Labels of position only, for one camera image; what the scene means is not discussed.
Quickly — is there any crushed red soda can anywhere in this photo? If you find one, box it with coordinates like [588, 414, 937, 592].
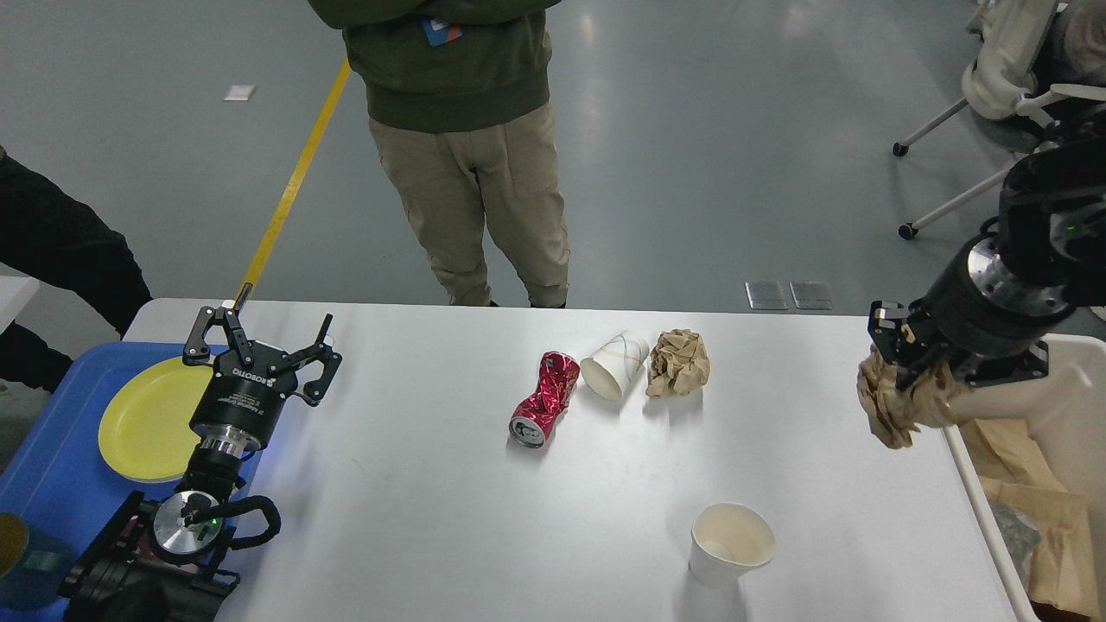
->
[508, 351, 581, 448]

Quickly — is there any brown paper bag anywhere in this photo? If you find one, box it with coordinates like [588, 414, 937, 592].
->
[960, 419, 1102, 621]

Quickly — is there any person in green sweater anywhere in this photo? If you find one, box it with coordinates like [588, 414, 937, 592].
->
[311, 1, 570, 308]

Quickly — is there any dark teal mug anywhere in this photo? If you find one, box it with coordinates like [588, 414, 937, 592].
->
[1, 514, 79, 612]

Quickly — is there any yellow plate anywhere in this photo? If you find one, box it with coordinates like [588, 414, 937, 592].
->
[98, 359, 211, 483]

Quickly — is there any white office chair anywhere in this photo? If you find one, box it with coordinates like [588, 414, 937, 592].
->
[893, 0, 1106, 241]

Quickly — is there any white side table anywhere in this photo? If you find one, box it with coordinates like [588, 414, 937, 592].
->
[0, 276, 40, 333]

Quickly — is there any crumpled brown paper ball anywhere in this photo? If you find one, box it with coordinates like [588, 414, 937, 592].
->
[646, 329, 711, 398]

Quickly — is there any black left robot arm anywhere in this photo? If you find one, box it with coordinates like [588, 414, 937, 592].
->
[58, 283, 342, 621]

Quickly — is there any aluminium foil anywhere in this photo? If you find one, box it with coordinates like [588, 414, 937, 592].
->
[988, 501, 1042, 591]

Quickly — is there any beige plastic bin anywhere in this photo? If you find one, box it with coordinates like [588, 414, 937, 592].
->
[943, 334, 1105, 621]

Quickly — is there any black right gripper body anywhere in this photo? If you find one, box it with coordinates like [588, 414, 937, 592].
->
[920, 238, 1073, 359]

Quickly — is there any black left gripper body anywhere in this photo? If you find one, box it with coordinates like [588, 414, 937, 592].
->
[188, 346, 299, 452]

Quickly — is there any metal floor socket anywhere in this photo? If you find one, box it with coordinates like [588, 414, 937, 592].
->
[744, 281, 789, 311]
[789, 281, 834, 310]

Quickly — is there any metal floor socket right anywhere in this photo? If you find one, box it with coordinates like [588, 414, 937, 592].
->
[789, 281, 834, 310]

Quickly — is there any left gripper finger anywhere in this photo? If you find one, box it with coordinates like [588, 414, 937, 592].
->
[267, 314, 342, 407]
[181, 283, 255, 377]

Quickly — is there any metal floor socket left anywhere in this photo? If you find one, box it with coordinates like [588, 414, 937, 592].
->
[744, 281, 789, 311]

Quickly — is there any crushed white paper cup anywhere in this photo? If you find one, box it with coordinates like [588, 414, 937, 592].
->
[580, 330, 649, 402]

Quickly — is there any brown paper wad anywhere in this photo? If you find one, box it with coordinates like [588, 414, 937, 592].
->
[856, 346, 973, 449]

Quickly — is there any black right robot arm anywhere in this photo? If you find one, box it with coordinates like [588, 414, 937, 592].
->
[868, 105, 1105, 392]

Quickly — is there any person in black clothes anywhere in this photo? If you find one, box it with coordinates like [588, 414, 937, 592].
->
[0, 145, 154, 394]

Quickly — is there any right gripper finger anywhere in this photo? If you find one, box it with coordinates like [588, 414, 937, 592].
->
[868, 300, 947, 392]
[950, 341, 1050, 387]

